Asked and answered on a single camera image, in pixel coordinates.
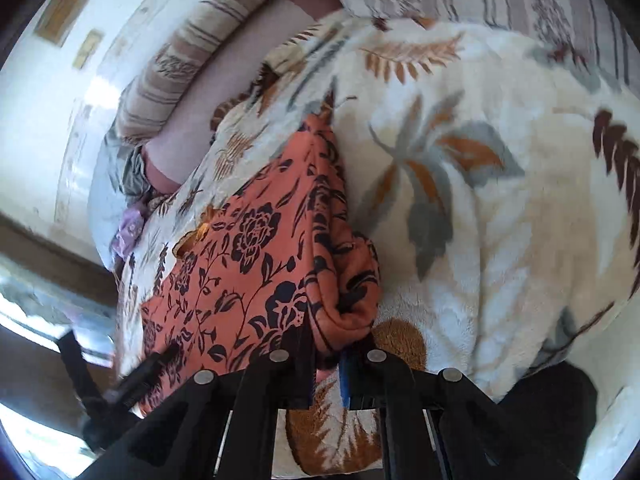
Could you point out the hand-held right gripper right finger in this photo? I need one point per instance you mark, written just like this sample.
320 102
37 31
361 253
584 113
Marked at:
356 380

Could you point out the leaf print quilt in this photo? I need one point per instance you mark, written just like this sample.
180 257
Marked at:
500 210

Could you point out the stained glass window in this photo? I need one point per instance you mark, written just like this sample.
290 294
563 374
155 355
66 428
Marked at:
30 310

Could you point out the striped bolster pillow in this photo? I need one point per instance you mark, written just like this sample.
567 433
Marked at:
175 70

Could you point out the purple floral cloth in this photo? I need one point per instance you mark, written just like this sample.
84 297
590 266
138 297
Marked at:
129 232

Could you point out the large yellow wall picture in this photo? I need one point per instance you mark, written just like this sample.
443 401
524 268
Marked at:
65 7

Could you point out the small yellow wall picture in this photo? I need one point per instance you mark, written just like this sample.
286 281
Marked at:
87 49

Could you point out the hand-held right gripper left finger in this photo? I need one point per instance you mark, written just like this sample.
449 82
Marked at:
300 375

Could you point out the brown wooden window frame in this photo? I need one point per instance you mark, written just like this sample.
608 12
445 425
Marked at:
50 255

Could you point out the orange floral garment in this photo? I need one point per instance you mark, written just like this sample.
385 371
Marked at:
240 270

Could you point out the grey-blue pillow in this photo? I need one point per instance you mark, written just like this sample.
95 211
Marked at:
110 200

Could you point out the pink bed cushion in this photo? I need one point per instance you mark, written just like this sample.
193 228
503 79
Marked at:
240 50

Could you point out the dark cloth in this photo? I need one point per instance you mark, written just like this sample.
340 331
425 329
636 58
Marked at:
550 410

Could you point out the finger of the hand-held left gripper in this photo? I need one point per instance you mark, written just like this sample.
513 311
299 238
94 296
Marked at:
150 367

